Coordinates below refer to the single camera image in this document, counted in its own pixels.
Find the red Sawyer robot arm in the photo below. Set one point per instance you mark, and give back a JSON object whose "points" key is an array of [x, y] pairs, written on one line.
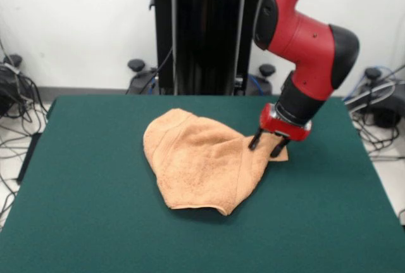
{"points": [[303, 48]]}

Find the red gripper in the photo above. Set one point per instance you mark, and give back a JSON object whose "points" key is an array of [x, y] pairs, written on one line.
{"points": [[281, 127]]}

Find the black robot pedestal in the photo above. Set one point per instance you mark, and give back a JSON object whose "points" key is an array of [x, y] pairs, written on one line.
{"points": [[205, 32]]}

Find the dark green table cloth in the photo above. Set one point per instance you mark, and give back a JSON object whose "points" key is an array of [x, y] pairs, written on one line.
{"points": [[95, 159]]}

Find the peach terry towel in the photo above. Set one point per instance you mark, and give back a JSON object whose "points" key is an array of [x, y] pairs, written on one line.
{"points": [[196, 165]]}

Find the black pedestal leg with knob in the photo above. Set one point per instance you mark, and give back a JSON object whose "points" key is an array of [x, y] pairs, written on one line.
{"points": [[267, 71], [136, 65], [8, 89], [384, 111]]}

